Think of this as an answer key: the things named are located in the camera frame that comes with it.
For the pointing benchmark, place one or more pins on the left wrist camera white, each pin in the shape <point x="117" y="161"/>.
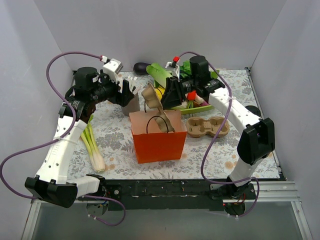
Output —
<point x="112" y="68"/>

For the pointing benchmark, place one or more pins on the leafy green herb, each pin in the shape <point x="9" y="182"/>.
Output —
<point x="214" y="74"/>

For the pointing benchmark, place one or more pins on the dark purple eggplant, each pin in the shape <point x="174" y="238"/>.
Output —
<point x="140" y="68"/>

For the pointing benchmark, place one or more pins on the cardboard cup carrier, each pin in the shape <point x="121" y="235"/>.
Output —
<point x="152" y="101"/>
<point x="198" y="127"/>

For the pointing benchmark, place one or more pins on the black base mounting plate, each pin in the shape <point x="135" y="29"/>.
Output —
<point x="173" y="194"/>

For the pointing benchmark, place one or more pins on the orange carrot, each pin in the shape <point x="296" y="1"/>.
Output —
<point x="191" y="96"/>

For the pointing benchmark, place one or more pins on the yellow cabbage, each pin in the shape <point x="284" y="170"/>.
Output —
<point x="159" y="92"/>

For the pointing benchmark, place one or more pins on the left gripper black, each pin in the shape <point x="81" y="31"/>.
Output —
<point x="119" y="93"/>

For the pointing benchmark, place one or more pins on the green plastic basket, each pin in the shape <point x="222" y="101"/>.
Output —
<point x="186" y="107"/>

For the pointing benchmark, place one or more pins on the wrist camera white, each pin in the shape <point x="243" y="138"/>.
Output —
<point x="174" y="67"/>
<point x="112" y="68"/>

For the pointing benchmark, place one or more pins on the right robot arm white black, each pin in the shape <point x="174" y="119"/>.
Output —
<point x="257" y="135"/>

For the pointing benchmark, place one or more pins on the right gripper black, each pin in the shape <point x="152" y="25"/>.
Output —
<point x="178" y="89"/>

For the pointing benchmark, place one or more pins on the green celery stalk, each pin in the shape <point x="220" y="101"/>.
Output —
<point x="95" y="156"/>

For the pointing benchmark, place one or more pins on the orange paper bag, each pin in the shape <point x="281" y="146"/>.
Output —
<point x="152" y="144"/>

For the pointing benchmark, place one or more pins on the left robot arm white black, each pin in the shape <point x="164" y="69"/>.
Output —
<point x="73" y="118"/>

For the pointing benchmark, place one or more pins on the aluminium frame rail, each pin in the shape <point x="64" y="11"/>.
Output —
<point x="64" y="195"/>

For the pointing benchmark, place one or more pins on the napa cabbage long green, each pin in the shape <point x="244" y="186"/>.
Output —
<point x="158" y="73"/>

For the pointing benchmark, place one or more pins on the floral tablecloth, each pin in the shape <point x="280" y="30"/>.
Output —
<point x="112" y="132"/>

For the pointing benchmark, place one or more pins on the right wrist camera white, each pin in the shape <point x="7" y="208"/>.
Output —
<point x="174" y="67"/>

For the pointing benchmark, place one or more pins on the grey straw holder cup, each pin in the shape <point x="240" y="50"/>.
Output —
<point x="132" y="106"/>

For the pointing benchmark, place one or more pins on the black plastic cup lid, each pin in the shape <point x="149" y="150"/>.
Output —
<point x="254" y="109"/>

